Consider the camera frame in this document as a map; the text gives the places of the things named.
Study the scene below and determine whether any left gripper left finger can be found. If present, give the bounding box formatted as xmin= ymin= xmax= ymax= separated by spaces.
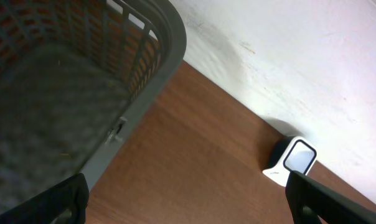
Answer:
xmin=0 ymin=173 xmax=89 ymax=224

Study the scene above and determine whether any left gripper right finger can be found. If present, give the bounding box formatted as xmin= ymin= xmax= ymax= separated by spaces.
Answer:
xmin=285 ymin=171 xmax=376 ymax=224

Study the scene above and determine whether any white barcode scanner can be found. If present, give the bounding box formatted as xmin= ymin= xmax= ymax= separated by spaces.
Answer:
xmin=262 ymin=136 xmax=317 ymax=187

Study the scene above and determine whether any grey plastic mesh basket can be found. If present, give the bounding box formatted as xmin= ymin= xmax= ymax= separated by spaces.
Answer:
xmin=0 ymin=0 xmax=187 ymax=214

